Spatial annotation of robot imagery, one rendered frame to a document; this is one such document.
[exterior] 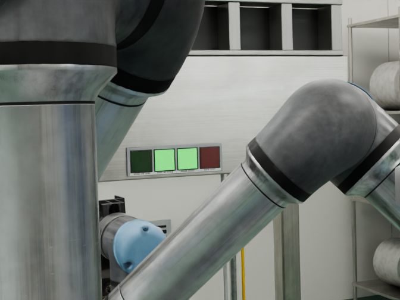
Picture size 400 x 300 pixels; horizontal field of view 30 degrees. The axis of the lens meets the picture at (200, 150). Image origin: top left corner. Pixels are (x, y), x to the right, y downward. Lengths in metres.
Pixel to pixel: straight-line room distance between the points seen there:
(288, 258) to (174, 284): 1.31
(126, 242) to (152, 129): 0.82
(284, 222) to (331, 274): 2.75
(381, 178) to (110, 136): 0.45
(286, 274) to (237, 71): 0.64
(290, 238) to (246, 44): 0.58
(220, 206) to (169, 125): 0.98
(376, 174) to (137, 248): 0.34
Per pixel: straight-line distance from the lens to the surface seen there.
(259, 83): 1.94
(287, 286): 2.21
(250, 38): 2.02
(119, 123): 0.61
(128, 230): 1.04
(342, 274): 4.95
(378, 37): 5.03
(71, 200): 0.46
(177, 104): 1.85
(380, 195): 0.98
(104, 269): 1.24
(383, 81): 4.58
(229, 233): 0.88
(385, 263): 4.68
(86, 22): 0.45
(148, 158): 1.82
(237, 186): 0.87
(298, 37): 2.09
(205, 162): 1.87
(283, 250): 2.19
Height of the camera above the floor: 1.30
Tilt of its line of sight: 3 degrees down
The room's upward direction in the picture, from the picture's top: 2 degrees counter-clockwise
